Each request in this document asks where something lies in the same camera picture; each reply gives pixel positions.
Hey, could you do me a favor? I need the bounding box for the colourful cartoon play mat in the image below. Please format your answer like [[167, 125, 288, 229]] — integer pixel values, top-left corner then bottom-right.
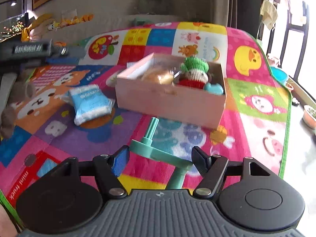
[[1, 22, 291, 205]]

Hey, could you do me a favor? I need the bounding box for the teal knitted cloth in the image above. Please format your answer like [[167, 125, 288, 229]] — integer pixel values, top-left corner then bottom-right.
[[129, 18, 153, 27]]

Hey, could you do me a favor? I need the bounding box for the pink cardboard box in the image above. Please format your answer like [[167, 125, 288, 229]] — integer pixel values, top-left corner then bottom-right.
[[115, 53, 227, 128]]

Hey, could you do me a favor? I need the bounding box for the blue white tissue pack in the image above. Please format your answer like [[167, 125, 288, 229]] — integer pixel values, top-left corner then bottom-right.
[[63, 84, 115, 126]]

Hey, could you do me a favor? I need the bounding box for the small terracotta plant pot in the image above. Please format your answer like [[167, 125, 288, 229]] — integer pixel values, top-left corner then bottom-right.
[[303, 104, 316, 130]]

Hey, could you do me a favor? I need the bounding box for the yellow plush toy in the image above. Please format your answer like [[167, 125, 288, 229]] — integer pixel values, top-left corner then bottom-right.
[[21, 13, 56, 42]]

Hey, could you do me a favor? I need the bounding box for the green crochet doll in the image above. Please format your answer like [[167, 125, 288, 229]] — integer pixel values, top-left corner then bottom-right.
[[178, 56, 209, 89]]

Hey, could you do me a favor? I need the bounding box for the bagged bread bun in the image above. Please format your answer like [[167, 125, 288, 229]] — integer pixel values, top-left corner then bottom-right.
[[141, 67, 174, 85]]

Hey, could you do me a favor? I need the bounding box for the grey round wall ornament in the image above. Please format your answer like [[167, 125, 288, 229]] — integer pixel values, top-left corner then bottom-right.
[[135, 0, 174, 15]]

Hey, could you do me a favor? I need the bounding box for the teal plastic hand crank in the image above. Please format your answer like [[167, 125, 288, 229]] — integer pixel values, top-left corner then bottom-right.
[[129, 117, 193, 189]]

